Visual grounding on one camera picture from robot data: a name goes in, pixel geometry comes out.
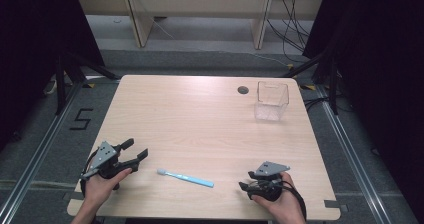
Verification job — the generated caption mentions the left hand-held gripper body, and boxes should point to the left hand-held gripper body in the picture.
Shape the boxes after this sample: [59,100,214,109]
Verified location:
[80,140,140,190]

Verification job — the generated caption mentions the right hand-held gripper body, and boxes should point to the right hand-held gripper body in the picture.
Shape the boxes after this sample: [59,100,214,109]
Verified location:
[248,161,292,203]

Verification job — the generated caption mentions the light blue toothbrush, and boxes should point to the light blue toothbrush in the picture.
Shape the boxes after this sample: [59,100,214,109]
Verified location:
[156,168,215,189]

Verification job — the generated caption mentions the clear plastic container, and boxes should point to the clear plastic container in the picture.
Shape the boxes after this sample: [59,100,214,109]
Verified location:
[254,80,290,122]

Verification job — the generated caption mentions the person's left hand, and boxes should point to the person's left hand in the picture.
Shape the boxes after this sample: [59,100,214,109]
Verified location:
[80,167,133,208]

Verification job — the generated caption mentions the person's right hand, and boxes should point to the person's right hand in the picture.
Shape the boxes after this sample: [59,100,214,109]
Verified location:
[250,171,306,224]

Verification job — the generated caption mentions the grey tape strip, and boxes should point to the grey tape strip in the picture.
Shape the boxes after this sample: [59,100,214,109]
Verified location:
[62,191,84,202]

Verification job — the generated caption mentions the black metal stand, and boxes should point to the black metal stand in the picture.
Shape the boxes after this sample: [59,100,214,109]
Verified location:
[282,48,342,116]
[54,51,122,116]

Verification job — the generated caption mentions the black curtain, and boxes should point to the black curtain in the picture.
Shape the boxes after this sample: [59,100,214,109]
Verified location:
[0,0,106,152]
[302,0,424,215]

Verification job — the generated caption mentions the beige wooden background desk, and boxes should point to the beige wooden background desk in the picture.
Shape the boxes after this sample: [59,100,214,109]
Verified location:
[74,0,326,50]

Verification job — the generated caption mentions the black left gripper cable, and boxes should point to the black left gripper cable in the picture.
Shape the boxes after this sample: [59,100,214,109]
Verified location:
[79,148,101,198]

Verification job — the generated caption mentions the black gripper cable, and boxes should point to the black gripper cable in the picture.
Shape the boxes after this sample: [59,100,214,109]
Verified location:
[79,148,101,198]
[280,179,308,222]

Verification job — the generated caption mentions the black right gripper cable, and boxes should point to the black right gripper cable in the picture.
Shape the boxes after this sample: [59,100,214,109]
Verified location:
[280,179,308,222]

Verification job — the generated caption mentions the grey metal floor rail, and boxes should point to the grey metal floor rail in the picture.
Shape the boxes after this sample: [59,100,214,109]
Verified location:
[0,80,85,224]
[314,83,395,224]

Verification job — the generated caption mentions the bundle of black hanging cables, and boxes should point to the bundle of black hanging cables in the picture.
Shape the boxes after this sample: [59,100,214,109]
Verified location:
[265,0,314,64]

